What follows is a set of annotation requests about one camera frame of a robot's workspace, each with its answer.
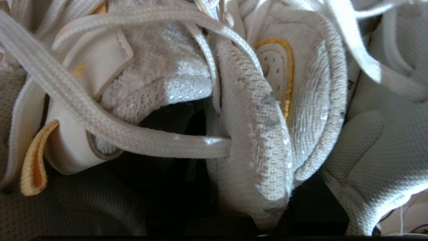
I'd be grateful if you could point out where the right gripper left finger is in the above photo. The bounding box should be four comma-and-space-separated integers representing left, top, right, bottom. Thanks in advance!
147, 157, 218, 236

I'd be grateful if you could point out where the white mesh sneaker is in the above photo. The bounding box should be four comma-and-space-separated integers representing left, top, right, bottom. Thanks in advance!
187, 0, 428, 237
0, 0, 234, 241

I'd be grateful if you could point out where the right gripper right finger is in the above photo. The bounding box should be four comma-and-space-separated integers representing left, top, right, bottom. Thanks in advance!
278, 176, 350, 236

